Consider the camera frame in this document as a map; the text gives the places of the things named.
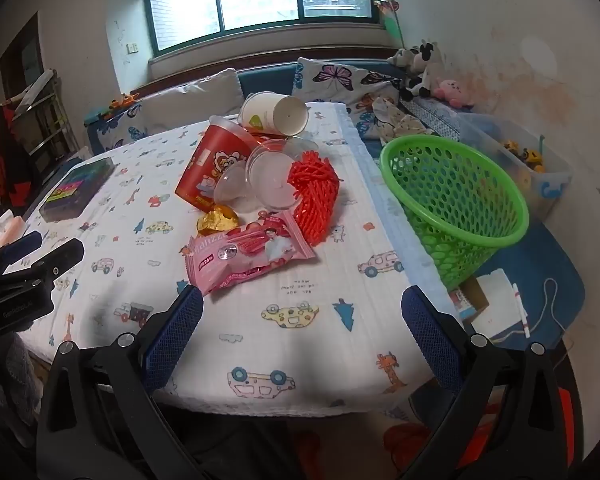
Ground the large clear plastic cup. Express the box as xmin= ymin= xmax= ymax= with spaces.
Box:
xmin=245 ymin=139 xmax=306 ymax=211

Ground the green framed window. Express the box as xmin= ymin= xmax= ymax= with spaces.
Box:
xmin=145 ymin=0 xmax=381 ymax=56

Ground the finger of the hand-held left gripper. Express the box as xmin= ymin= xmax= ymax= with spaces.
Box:
xmin=2 ymin=238 xmax=85 ymax=286
xmin=0 ymin=231 xmax=44 ymax=263

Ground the black white cow plush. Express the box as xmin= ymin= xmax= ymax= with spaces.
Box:
xmin=399 ymin=39 xmax=441 ymax=102

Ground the brown booklet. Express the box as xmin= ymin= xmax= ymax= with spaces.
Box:
xmin=455 ymin=275 xmax=491 ymax=322

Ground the blue butterfly print pillow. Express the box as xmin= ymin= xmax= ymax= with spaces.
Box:
xmin=97 ymin=102 xmax=148 ymax=153

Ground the orange toy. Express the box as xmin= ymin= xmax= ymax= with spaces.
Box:
xmin=109 ymin=92 xmax=141 ymax=111

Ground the blue white striped cloth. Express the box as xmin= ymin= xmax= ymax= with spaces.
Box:
xmin=414 ymin=97 xmax=463 ymax=142

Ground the clear plastic storage bin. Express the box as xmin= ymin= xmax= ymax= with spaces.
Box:
xmin=455 ymin=112 xmax=574 ymax=222

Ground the white paper sheet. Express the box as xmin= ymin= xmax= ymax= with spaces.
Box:
xmin=474 ymin=269 xmax=527 ymax=347

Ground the pale pink packet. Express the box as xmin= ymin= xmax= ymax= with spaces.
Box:
xmin=0 ymin=212 xmax=27 ymax=249

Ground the gold foil wrapper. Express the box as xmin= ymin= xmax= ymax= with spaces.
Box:
xmin=196 ymin=203 xmax=241 ymax=237

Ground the white red pen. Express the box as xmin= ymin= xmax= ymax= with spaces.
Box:
xmin=512 ymin=282 xmax=531 ymax=339

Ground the colourful pinwheel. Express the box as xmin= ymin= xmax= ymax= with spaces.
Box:
xmin=370 ymin=0 xmax=407 ymax=47

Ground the purple butterfly print pillow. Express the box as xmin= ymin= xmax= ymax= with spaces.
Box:
xmin=292 ymin=56 xmax=406 ymax=133

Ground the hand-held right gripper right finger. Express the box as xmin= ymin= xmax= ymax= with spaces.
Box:
xmin=401 ymin=285 xmax=567 ymax=480

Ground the white pillow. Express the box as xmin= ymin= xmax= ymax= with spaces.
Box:
xmin=142 ymin=67 xmax=244 ymax=136

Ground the pink plush toy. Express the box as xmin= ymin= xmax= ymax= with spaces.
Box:
xmin=432 ymin=79 xmax=476 ymax=109

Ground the yellow toy truck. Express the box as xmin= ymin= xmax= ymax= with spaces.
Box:
xmin=502 ymin=140 xmax=546 ymax=173

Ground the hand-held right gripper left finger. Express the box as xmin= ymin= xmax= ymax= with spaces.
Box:
xmin=36 ymin=285 xmax=204 ymax=480

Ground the red foam net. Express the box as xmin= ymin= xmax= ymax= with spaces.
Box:
xmin=287 ymin=150 xmax=341 ymax=247

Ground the metal shelf rack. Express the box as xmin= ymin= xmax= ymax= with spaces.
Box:
xmin=0 ymin=67 xmax=81 ymax=176

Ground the pink wet wipes packet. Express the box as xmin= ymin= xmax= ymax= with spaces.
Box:
xmin=182 ymin=211 xmax=317 ymax=297

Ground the teal toy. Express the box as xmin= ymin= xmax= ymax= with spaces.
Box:
xmin=84 ymin=107 xmax=116 ymax=126

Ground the beige patterned cloth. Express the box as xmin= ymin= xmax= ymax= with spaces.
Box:
xmin=372 ymin=97 xmax=441 ymax=143

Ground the red paper cup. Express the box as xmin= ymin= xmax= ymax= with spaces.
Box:
xmin=175 ymin=115 xmax=261 ymax=213

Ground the white cord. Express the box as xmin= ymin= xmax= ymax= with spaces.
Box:
xmin=529 ymin=279 xmax=567 ymax=335

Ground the red plastic stool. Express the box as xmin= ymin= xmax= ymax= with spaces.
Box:
xmin=385 ymin=385 xmax=578 ymax=476

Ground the red clothing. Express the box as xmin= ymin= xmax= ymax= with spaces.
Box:
xmin=0 ymin=102 xmax=31 ymax=206

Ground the small clear plastic cup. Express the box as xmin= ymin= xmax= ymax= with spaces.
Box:
xmin=215 ymin=162 xmax=253 ymax=206

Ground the white paper cup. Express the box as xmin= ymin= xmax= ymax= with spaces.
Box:
xmin=238 ymin=91 xmax=310 ymax=137

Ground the green plastic basket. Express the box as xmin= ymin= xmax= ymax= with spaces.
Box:
xmin=380 ymin=134 xmax=530 ymax=292

